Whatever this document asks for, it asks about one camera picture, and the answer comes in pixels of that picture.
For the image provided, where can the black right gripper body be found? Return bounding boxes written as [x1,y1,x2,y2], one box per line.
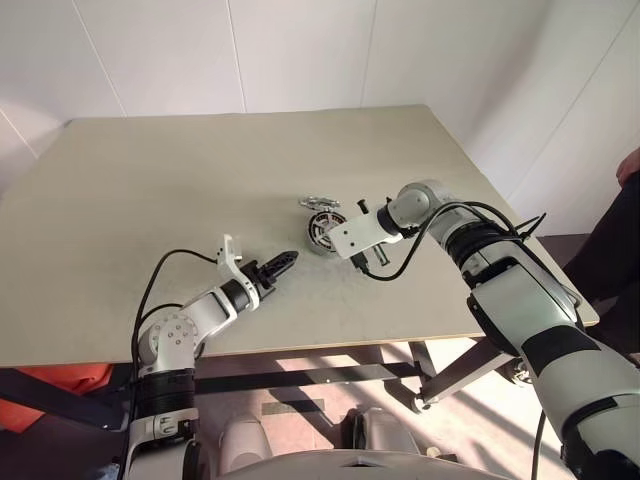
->
[355,198,391,268]

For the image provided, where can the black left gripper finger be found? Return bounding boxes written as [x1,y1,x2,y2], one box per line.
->
[269,261,297,287]
[264,249,301,274]

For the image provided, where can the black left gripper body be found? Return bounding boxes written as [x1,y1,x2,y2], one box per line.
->
[242,259,280,302]

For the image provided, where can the motor stator with copper windings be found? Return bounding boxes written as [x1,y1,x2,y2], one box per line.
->
[303,209,347,257]

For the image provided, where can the black silver spoked motor rotor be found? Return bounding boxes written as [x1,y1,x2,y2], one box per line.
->
[304,213,346,257]

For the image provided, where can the metal gear piece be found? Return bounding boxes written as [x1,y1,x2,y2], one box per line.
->
[297,194,342,213]

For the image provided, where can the bystander bare hand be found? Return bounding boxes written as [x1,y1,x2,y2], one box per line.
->
[615,152,640,186]

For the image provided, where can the grey tape strip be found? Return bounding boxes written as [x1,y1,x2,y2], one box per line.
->
[261,396,327,416]

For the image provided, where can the silver rounded left robot leg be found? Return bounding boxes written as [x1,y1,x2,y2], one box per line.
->
[219,414,274,474]

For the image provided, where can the silver rounded robot leg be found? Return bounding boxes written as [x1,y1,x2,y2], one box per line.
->
[219,414,274,474]
[344,406,419,454]

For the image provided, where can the silver rounded right robot leg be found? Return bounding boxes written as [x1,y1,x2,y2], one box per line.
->
[344,406,419,454]

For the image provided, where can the silver robot torso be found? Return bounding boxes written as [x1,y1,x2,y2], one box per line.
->
[219,448,501,480]

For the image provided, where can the orange cloth under table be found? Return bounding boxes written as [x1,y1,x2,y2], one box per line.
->
[0,363,115,435]

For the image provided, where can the person in dark clothes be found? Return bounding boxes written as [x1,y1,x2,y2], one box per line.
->
[562,169,640,359]

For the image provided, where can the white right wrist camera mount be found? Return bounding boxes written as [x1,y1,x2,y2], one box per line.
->
[328,211,402,260]

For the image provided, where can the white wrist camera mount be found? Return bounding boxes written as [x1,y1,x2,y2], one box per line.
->
[215,233,262,307]
[328,211,402,260]

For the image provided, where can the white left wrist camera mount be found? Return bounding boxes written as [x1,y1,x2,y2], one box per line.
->
[215,233,262,307]

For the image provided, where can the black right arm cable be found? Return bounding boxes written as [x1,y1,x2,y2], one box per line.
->
[351,200,584,311]

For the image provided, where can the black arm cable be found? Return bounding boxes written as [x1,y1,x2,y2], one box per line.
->
[128,248,221,437]
[351,200,584,311]

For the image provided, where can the black metal table frame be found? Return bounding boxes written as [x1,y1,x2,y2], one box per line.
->
[192,337,524,414]

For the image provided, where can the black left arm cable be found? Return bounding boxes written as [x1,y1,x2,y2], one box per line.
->
[128,248,221,437]

